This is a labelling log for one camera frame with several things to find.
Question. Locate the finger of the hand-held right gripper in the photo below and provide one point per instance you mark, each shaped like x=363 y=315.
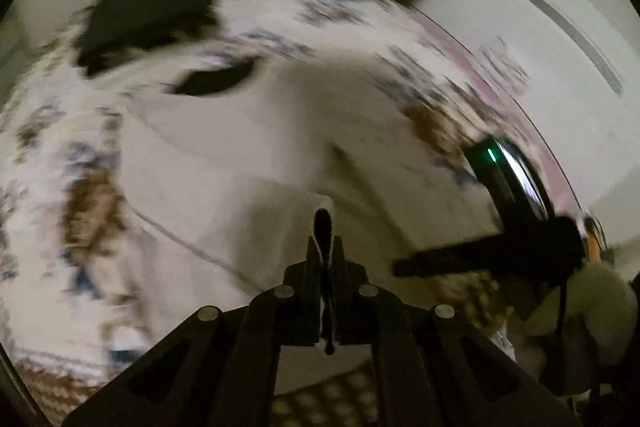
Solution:
x=450 y=257

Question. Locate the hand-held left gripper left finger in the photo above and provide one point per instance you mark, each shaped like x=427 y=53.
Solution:
x=311 y=292

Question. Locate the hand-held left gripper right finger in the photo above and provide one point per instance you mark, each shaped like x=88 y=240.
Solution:
x=345 y=292

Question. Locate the white t-shirt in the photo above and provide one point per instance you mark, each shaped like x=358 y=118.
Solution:
x=225 y=167

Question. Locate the person's right forearm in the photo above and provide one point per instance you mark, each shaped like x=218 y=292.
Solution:
x=595 y=307

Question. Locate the brown checkered blanket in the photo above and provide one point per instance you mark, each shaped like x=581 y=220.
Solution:
x=330 y=399

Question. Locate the floral printed blanket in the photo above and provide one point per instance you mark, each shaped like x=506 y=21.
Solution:
x=90 y=207

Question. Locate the black cloth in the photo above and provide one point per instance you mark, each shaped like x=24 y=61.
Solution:
x=145 y=22

